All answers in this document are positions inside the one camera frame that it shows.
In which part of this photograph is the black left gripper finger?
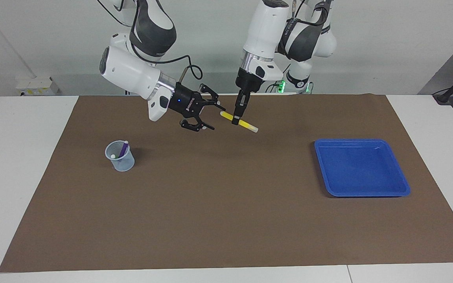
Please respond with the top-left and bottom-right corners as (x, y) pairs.
(240, 92), (250, 118)
(232, 91), (245, 125)

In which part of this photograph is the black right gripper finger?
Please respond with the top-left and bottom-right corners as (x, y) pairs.
(198, 84), (226, 111)
(179, 114), (216, 132)

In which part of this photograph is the yellow marker pen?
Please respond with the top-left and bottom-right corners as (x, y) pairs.
(220, 111), (259, 133)

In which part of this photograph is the blue plastic tray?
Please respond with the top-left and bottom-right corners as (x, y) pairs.
(314, 138), (411, 197)

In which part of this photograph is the translucent plastic cup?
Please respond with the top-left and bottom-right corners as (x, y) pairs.
(105, 140), (135, 172)

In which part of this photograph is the brown table mat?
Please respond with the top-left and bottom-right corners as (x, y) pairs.
(0, 94), (453, 273)

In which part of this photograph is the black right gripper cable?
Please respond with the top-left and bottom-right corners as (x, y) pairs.
(130, 39), (203, 84)

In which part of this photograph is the white wall socket box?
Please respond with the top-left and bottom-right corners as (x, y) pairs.
(16, 77), (60, 96)

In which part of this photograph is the white wall conduit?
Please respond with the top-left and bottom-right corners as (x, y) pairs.
(0, 4), (37, 79)

